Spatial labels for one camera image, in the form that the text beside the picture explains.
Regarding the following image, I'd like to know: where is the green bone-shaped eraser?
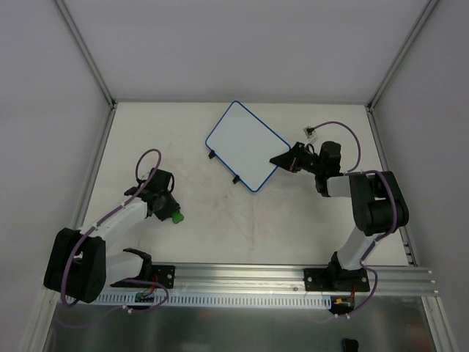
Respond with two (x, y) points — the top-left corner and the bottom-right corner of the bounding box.
(171, 211), (184, 224)

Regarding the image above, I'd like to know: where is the blue framed whiteboard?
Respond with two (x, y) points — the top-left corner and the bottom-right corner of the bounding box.
(205, 100), (291, 193)

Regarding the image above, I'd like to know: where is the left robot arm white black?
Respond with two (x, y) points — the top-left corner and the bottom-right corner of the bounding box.
(43, 169), (184, 303)

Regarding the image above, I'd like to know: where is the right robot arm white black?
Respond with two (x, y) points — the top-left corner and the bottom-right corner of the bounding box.
(270, 141), (409, 293)

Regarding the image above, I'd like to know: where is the black object bottom edge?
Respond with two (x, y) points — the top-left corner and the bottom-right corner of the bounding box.
(342, 339), (359, 352)

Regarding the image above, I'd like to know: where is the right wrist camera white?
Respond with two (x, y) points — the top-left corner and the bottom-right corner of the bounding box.
(303, 126), (318, 144)

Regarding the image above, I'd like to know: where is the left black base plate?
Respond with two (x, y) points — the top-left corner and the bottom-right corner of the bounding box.
(150, 264), (176, 290)

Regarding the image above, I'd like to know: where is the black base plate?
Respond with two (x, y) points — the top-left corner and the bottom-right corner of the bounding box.
(303, 268), (370, 293)
(150, 264), (176, 290)

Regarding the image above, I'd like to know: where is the white slotted cable duct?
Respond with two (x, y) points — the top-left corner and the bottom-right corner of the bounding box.
(93, 290), (332, 310)

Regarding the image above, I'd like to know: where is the left aluminium frame post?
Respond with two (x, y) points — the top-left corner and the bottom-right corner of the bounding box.
(51, 0), (118, 109)

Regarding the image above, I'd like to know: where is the aluminium frame post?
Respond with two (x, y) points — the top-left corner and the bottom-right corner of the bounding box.
(51, 0), (118, 109)
(366, 0), (440, 111)

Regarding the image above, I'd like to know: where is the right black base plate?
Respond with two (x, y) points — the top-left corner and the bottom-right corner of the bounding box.
(303, 268), (370, 293)

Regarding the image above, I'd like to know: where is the aluminium mounting rail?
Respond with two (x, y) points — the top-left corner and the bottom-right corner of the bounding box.
(153, 263), (439, 296)

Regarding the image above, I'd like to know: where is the right aluminium frame post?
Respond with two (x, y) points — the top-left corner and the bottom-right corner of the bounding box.
(366, 0), (440, 111)

